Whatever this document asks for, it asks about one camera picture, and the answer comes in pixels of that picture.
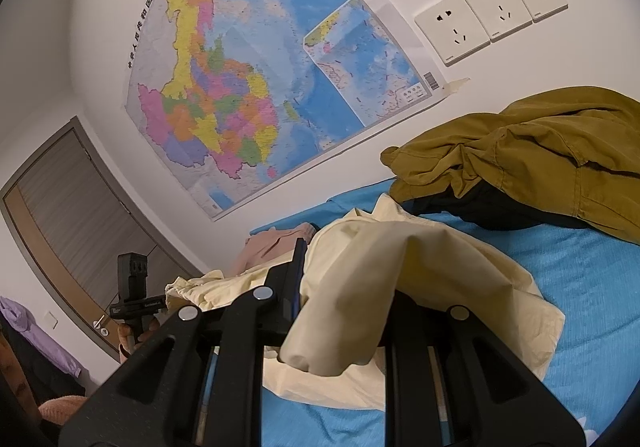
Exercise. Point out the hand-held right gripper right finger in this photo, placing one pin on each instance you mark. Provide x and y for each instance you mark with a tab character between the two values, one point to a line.
465	352

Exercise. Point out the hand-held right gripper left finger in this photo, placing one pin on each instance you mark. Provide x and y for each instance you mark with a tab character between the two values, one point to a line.
300	277

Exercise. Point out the cream yellow garment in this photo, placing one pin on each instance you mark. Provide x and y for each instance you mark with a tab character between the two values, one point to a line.
375	252

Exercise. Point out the person's left forearm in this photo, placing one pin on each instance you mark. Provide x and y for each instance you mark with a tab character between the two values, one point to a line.
57	409

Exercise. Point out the person's left hand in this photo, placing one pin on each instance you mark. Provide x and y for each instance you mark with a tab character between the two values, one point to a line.
150	324

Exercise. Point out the pink folded garment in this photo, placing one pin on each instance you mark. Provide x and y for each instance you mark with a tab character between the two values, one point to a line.
270	242

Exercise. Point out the wooden door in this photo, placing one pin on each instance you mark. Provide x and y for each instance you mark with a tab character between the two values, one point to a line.
65	227

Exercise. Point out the purple garment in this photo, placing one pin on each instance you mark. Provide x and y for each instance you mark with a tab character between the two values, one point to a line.
45	337

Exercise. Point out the dark hanging garment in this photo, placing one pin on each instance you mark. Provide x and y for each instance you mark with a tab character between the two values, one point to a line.
35	379

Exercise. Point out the blue printed bed sheet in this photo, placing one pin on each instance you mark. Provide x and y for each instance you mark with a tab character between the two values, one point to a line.
600	302

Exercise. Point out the olive green jacket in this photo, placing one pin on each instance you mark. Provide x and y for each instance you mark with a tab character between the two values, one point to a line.
540	147

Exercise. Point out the colourful wall map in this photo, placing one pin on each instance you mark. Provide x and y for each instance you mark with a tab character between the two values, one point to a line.
250	77

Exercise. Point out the white wall socket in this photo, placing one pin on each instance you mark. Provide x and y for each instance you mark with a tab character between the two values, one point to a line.
495	6
452	29

